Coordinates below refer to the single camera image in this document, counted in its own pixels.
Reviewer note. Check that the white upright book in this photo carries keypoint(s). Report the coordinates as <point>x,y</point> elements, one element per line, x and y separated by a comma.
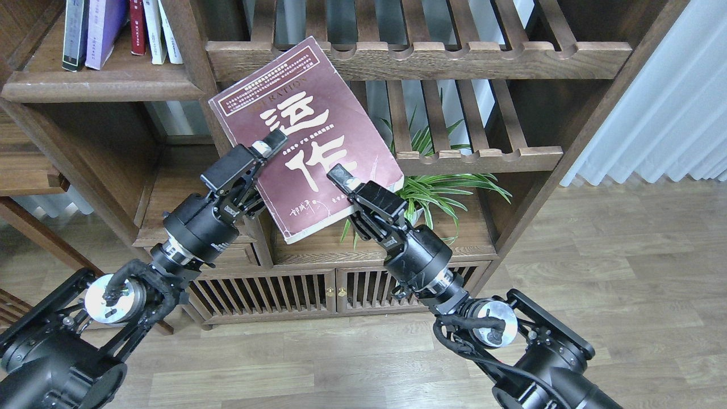
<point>154,30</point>
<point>173,52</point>

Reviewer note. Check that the dark red book chinese title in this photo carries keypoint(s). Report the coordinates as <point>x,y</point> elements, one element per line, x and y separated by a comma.
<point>301,94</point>

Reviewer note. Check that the white lavender paperback book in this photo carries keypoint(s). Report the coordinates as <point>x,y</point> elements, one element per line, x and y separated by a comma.
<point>106,18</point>

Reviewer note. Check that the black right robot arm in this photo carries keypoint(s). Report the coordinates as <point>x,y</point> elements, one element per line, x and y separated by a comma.
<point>533,359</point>

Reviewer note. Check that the white curtain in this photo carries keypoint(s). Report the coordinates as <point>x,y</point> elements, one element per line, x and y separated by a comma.
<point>671,122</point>

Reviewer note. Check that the green spider plant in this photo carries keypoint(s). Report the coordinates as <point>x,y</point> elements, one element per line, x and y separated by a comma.
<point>427,191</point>

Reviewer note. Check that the white plant pot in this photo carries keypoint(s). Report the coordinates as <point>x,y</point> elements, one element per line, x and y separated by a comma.
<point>415,216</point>

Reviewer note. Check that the red upright book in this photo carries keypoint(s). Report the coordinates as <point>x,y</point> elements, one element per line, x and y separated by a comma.
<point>137,25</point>

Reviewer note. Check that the wooden side furniture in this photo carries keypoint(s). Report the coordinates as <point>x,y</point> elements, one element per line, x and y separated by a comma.
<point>108,151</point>

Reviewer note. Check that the white upright book right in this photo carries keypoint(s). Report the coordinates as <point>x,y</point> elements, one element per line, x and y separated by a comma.
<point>173,52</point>

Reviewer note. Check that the black book yellow-green cover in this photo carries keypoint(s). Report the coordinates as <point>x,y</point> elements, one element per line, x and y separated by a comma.
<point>75,35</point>

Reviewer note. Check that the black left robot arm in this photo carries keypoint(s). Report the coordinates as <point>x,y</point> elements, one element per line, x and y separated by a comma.
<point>70,350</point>

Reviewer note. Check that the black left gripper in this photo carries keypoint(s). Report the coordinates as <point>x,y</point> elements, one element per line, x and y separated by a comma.
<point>202,227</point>

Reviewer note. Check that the dark wooden bookshelf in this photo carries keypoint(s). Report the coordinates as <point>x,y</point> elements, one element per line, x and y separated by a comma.
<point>517,97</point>

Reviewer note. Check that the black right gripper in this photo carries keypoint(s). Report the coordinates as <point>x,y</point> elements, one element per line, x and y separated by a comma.
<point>416,257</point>

